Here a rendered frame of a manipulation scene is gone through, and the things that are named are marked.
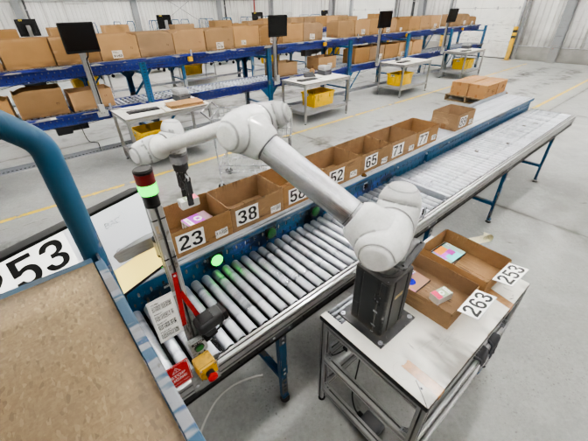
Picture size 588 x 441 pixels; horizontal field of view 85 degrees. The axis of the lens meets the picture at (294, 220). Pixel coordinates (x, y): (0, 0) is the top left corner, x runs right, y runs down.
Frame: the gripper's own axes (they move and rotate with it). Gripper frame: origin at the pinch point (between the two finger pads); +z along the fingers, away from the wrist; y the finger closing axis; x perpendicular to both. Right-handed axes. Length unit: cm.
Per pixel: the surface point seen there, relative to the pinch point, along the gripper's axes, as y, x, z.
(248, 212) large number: -8.4, -31.0, 18.1
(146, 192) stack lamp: -68, 35, -43
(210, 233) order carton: -8.2, -5.3, 21.4
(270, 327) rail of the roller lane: -68, -1, 43
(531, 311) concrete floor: -142, -195, 116
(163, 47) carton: 444, -174, -33
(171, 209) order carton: 20.7, 4.0, 15.1
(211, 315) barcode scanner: -72, 27, 8
